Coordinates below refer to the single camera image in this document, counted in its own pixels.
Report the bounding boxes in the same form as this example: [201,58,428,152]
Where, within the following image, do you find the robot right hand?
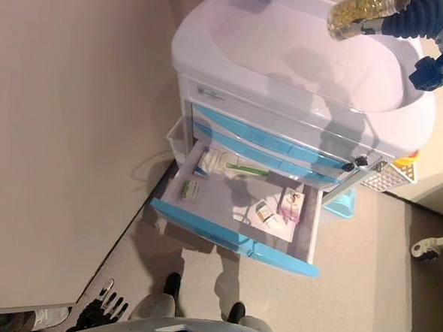
[359,0,443,41]

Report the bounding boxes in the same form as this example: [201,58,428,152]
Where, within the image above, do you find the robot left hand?
[74,276,131,332]

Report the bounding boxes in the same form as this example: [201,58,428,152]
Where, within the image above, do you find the clear bottle of yellow pills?
[326,0,412,46]

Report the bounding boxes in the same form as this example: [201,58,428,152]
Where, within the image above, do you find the white drawer with blue front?
[188,121,347,188]
[188,103,361,171]
[145,137,328,280]

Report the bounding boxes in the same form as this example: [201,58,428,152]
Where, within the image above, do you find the white blue medicine box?
[193,149,227,179]

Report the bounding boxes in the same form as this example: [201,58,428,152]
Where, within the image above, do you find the white sneaker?
[32,303,71,331]

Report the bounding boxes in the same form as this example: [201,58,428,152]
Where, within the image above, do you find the silver robot left leg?
[128,269,182,322]

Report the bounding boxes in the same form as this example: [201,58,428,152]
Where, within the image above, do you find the dark trouser leg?
[0,307,38,332]

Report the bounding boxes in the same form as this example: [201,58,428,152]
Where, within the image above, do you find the white medical cart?
[145,0,443,287]

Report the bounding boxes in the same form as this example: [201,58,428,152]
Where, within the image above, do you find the yellow container with red lid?
[392,147,422,168]

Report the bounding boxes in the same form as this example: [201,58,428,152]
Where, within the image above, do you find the small green white box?
[179,180,202,202]

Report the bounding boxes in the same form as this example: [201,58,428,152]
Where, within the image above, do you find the black cart keys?
[340,153,370,175]

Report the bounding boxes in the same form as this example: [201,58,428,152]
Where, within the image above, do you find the white lattice basket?
[357,158,419,195]

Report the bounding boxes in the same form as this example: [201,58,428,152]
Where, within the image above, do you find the white cart side bin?
[164,116,191,161]

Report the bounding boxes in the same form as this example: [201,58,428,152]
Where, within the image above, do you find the white box with yellow print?
[252,199,277,226]

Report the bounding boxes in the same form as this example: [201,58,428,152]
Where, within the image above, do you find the flat white packet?
[235,207,298,243]

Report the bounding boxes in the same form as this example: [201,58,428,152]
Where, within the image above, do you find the clear tubing packet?
[215,150,246,172]

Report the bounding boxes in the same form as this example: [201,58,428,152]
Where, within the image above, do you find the blue lidded waste bin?
[322,183,358,222]

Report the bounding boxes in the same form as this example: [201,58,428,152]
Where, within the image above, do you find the green striped long packet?
[225,161,270,178]

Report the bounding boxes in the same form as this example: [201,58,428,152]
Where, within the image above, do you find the white box with red print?
[278,187,306,222]

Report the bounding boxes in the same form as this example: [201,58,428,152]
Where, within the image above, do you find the white rack caster wheel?
[410,239,440,262]

